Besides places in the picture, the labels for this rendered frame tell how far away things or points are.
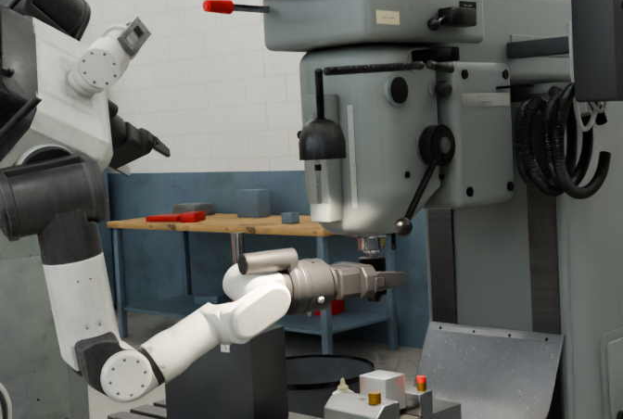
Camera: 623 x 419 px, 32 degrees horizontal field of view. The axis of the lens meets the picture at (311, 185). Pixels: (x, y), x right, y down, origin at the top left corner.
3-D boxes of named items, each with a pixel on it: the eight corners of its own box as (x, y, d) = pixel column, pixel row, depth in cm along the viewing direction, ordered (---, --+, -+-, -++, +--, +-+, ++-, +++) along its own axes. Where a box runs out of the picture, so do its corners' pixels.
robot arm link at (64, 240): (29, 272, 153) (9, 180, 151) (20, 263, 161) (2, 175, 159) (108, 254, 157) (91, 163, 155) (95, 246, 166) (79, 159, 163)
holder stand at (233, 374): (255, 434, 204) (248, 330, 203) (166, 422, 216) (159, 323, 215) (289, 417, 214) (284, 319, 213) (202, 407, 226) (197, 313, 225)
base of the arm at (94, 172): (11, 265, 155) (1, 201, 149) (-7, 217, 165) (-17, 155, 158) (112, 242, 161) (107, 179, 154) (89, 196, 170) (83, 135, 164)
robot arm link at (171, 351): (228, 352, 168) (124, 425, 161) (204, 338, 177) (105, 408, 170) (197, 297, 164) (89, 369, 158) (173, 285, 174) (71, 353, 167)
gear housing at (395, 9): (370, 38, 167) (366, -27, 166) (260, 52, 183) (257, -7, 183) (489, 43, 191) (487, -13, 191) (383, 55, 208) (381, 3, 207)
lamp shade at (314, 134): (295, 160, 161) (292, 120, 160) (304, 158, 168) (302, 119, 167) (342, 158, 159) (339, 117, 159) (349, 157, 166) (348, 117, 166)
